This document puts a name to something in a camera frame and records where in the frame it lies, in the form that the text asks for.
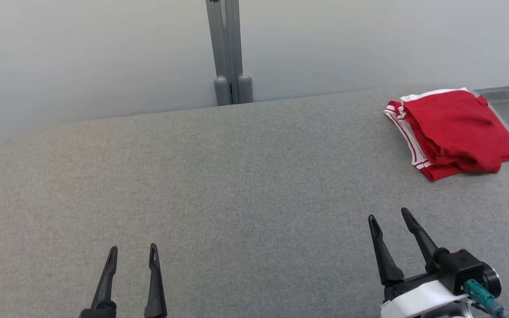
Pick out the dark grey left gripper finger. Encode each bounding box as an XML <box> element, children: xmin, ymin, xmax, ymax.
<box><xmin>144</xmin><ymin>243</ymin><xmax>167</xmax><ymax>318</ymax></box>
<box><xmin>79</xmin><ymin>246</ymin><xmax>118</xmax><ymax>318</ymax></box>

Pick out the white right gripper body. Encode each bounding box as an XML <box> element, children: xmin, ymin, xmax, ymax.
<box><xmin>380</xmin><ymin>271</ymin><xmax>458</xmax><ymax>318</ymax></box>

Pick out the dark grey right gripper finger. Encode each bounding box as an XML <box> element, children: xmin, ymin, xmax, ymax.
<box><xmin>401</xmin><ymin>208</ymin><xmax>440</xmax><ymax>272</ymax></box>
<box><xmin>368</xmin><ymin>215</ymin><xmax>404</xmax><ymax>285</ymax></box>

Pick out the red white basketball jersey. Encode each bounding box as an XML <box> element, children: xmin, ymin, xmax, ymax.
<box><xmin>384</xmin><ymin>87</ymin><xmax>509</xmax><ymax>182</ymax></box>

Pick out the teal right camera connector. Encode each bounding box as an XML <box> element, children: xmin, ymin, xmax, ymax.
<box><xmin>463</xmin><ymin>279</ymin><xmax>505</xmax><ymax>317</ymax></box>

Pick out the grey partition post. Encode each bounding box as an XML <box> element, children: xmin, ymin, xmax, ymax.
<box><xmin>224</xmin><ymin>0</ymin><xmax>254</xmax><ymax>104</ymax></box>
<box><xmin>206</xmin><ymin>0</ymin><xmax>232</xmax><ymax>106</ymax></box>

